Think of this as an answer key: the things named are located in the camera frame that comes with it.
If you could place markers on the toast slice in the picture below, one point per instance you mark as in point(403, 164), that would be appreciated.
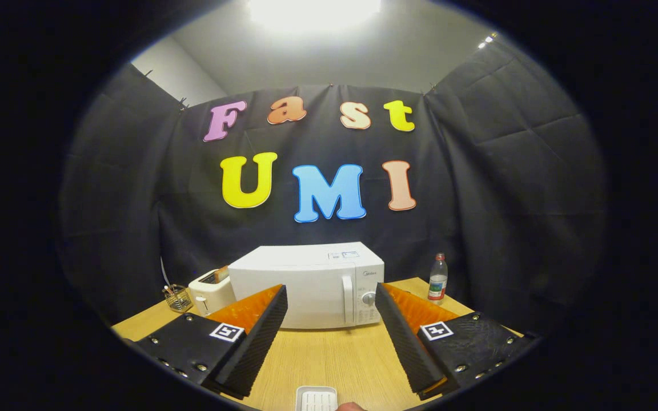
point(221, 274)

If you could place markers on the white ribbed tray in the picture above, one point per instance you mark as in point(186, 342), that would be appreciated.
point(316, 398)

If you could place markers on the clear plastic bottle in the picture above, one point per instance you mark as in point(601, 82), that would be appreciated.
point(437, 282)

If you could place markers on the ceiling light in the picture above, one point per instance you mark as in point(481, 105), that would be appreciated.
point(312, 11)

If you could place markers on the white pop-up toaster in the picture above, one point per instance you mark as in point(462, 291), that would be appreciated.
point(212, 295)

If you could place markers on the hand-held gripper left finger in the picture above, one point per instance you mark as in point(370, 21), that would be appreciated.
point(260, 342)

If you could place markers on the white toaster oven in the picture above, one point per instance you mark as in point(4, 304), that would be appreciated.
point(295, 274)

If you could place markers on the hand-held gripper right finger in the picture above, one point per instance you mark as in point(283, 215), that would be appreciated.
point(406, 342)

